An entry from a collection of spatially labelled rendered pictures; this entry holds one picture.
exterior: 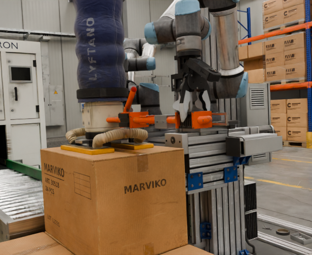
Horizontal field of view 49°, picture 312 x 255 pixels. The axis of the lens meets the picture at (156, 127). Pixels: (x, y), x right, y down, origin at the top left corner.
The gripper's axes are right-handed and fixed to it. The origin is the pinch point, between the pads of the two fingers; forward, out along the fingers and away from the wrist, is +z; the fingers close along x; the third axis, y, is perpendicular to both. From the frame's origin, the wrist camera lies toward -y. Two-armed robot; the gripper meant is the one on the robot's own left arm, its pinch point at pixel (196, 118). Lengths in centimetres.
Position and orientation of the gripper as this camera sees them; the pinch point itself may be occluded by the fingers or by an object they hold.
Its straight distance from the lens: 105.0
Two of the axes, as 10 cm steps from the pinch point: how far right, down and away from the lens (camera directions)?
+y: -5.8, -0.1, 8.1
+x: -8.1, 0.7, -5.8
